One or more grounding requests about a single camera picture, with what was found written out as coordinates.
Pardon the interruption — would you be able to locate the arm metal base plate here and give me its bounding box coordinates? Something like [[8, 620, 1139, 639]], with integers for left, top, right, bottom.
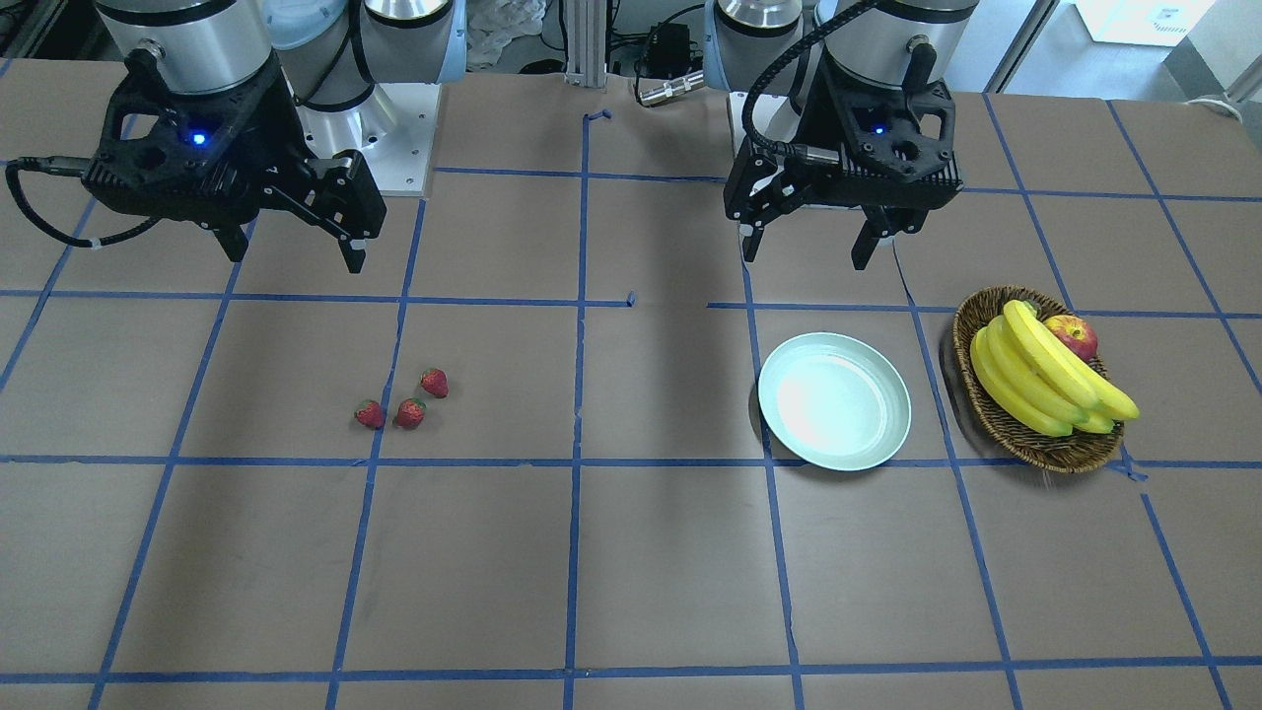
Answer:
[[729, 93, 801, 154], [298, 84, 443, 197]]

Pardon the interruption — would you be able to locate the red apple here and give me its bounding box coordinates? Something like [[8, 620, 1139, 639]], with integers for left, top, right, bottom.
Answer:
[[1044, 314, 1098, 361]]

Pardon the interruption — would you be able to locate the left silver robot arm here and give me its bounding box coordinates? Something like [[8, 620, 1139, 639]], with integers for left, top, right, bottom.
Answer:
[[703, 1, 976, 270]]

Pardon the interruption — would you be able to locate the silver cylindrical connector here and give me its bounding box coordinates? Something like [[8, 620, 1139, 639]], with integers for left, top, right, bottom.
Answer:
[[635, 69, 705, 108]]

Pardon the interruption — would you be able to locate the pale green plate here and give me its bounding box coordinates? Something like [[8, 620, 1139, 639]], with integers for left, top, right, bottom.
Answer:
[[756, 332, 912, 470]]

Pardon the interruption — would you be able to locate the black power adapter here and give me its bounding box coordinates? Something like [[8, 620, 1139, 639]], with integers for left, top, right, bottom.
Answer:
[[641, 21, 692, 78]]

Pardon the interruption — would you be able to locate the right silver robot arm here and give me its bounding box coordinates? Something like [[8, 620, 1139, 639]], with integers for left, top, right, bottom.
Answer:
[[77, 1, 467, 272]]

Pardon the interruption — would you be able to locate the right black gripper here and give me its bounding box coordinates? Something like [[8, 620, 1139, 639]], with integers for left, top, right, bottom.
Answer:
[[81, 49, 386, 274]]

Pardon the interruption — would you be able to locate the aluminium frame post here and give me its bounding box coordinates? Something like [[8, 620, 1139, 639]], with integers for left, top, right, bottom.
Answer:
[[557, 1, 611, 91]]

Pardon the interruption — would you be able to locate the yellow banana bunch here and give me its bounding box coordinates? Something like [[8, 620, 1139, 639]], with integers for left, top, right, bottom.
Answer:
[[970, 300, 1141, 439]]

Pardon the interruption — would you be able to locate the brown wicker basket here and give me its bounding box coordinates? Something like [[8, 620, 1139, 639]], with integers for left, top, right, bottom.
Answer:
[[939, 286, 1126, 473]]

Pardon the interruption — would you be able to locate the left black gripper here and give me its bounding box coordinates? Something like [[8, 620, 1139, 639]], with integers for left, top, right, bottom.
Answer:
[[723, 49, 963, 271]]

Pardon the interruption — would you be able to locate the red strawberry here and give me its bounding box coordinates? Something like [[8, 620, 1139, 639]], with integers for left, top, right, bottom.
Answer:
[[418, 367, 451, 399], [392, 399, 427, 431], [353, 399, 386, 430]]

